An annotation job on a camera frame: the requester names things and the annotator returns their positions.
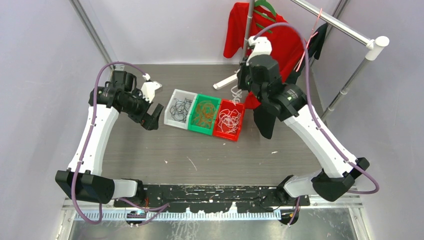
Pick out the metal clothes rack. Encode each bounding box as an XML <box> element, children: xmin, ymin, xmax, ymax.
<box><xmin>212</xmin><ymin>0</ymin><xmax>390</xmax><ymax>122</ymax></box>

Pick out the white plastic bin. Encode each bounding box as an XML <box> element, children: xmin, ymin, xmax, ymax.
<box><xmin>163</xmin><ymin>89</ymin><xmax>198</xmax><ymax>130</ymax></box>

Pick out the orange cable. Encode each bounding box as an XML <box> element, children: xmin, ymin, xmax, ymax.
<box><xmin>195</xmin><ymin>101</ymin><xmax>218</xmax><ymax>129</ymax></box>
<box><xmin>193</xmin><ymin>101</ymin><xmax>218</xmax><ymax>129</ymax></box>

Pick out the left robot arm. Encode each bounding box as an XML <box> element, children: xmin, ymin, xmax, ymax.
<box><xmin>55</xmin><ymin>70</ymin><xmax>164</xmax><ymax>207</ymax></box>

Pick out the black t-shirt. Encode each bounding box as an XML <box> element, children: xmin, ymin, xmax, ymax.
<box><xmin>245</xmin><ymin>23</ymin><xmax>329</xmax><ymax>139</ymax></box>

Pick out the red plastic bin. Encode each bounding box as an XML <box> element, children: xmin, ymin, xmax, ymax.
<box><xmin>212</xmin><ymin>99</ymin><xmax>246</xmax><ymax>142</ymax></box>

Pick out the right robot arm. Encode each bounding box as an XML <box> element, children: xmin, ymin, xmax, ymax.
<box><xmin>236</xmin><ymin>54</ymin><xmax>370</xmax><ymax>206</ymax></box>

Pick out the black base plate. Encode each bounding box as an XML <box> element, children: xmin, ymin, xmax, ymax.
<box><xmin>113</xmin><ymin>184</ymin><xmax>310</xmax><ymax>214</ymax></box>

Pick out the green plastic bin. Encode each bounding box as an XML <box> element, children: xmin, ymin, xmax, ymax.
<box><xmin>188</xmin><ymin>94</ymin><xmax>222</xmax><ymax>136</ymax></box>

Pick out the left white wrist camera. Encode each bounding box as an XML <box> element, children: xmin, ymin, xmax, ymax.
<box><xmin>141</xmin><ymin>81</ymin><xmax>163</xmax><ymax>103</ymax></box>

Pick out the aluminium frame rail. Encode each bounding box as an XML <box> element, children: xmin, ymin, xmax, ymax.
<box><xmin>80</xmin><ymin>194</ymin><xmax>363</xmax><ymax>224</ymax></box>

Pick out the pink clothes hanger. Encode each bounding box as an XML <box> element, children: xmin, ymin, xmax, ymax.
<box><xmin>294</xmin><ymin>8</ymin><xmax>323</xmax><ymax>72</ymax></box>

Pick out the red t-shirt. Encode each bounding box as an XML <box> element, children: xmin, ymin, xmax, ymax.
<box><xmin>223</xmin><ymin>1</ymin><xmax>307</xmax><ymax>110</ymax></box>

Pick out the green clothes hanger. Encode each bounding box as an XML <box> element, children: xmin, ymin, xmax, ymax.
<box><xmin>250</xmin><ymin>0</ymin><xmax>278</xmax><ymax>34</ymax></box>

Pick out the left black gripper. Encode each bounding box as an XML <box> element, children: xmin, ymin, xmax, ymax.
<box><xmin>121</xmin><ymin>88</ymin><xmax>163</xmax><ymax>130</ymax></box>

